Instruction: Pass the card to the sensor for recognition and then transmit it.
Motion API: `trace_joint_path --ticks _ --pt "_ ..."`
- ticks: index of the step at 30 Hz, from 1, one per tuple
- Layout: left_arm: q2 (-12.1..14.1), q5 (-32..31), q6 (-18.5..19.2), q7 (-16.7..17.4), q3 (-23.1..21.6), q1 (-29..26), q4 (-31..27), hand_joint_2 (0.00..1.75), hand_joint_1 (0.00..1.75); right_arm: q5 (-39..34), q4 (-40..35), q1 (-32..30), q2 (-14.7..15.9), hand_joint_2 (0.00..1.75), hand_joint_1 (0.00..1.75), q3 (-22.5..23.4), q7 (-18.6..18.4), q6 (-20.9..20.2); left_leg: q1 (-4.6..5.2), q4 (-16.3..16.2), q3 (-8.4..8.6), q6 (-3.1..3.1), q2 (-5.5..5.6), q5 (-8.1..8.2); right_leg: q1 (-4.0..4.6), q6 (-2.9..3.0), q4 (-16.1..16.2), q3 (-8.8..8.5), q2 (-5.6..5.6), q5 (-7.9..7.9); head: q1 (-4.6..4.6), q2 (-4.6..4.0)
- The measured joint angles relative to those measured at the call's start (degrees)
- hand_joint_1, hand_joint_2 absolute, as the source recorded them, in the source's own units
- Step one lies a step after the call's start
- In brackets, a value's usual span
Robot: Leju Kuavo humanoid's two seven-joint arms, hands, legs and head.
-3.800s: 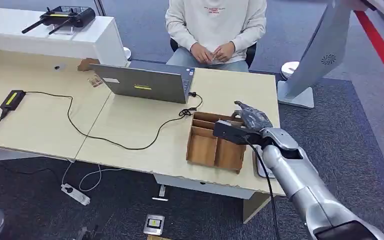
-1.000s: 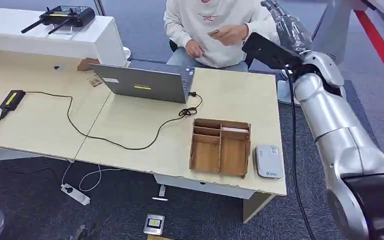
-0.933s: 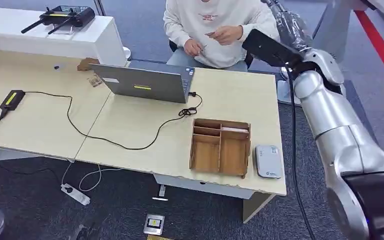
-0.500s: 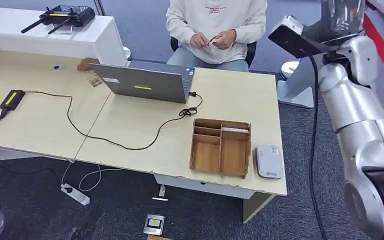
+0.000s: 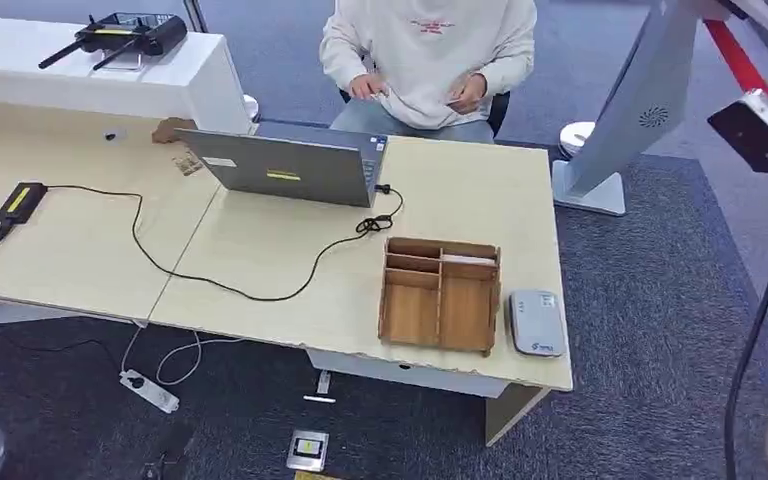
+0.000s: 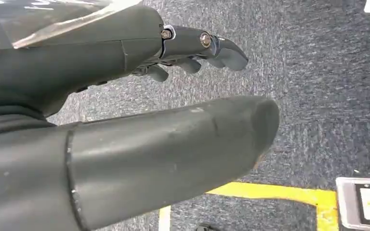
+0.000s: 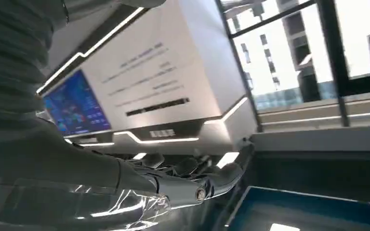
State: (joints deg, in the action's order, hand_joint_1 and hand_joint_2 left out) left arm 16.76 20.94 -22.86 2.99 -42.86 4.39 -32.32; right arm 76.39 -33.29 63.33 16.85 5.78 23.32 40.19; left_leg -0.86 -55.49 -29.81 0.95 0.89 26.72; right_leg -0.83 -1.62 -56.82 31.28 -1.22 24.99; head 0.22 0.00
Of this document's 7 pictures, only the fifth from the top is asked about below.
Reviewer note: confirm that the person's right hand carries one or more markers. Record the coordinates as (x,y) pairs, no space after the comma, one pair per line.
(367,86)

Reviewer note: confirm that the person's left hand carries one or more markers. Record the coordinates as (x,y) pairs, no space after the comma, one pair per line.
(469,94)

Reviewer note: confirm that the person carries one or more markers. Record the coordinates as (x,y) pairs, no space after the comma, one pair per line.
(424,60)

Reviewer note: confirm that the grey laptop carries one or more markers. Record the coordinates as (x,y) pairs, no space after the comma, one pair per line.
(291,169)

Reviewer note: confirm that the white round stool base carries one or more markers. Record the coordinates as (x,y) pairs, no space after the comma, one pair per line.
(251,107)

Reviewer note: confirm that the grey kiosk stand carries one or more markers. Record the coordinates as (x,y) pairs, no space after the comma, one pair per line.
(642,99)

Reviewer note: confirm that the small wooden lattice piece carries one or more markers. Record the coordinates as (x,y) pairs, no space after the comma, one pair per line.
(188,163)

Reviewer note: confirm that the brown wooden block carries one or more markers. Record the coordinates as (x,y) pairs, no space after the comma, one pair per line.
(172,130)

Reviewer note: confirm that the wooden card box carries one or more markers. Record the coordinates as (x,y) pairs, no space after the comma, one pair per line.
(440,298)

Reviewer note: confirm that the grey card reader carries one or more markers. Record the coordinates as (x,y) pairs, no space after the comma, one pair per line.
(537,324)

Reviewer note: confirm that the black router with antennas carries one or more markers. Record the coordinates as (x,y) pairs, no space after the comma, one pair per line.
(129,33)

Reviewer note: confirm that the red floor tape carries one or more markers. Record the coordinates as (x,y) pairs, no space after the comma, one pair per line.
(742,63)

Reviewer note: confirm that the white counter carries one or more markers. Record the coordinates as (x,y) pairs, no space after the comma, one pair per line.
(92,79)

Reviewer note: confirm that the white under-desk beam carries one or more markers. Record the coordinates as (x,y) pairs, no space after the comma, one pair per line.
(410,376)

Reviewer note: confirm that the pale desk side panel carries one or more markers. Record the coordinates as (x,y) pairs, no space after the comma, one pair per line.
(513,416)

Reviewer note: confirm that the black power adapter yellow label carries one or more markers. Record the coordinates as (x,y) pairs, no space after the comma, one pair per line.
(21,203)

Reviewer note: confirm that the square grey floor device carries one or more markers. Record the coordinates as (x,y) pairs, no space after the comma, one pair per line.
(308,451)

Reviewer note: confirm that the white power strip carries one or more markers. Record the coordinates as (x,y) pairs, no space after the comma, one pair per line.
(149,391)

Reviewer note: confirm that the yellow floor item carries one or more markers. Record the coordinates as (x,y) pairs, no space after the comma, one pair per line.
(318,476)

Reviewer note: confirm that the black robot foot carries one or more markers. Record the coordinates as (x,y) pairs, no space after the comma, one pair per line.
(168,457)

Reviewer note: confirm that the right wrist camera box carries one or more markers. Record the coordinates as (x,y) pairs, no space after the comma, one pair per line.
(762,136)

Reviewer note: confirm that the small white bracket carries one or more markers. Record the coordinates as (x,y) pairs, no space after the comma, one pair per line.
(324,383)

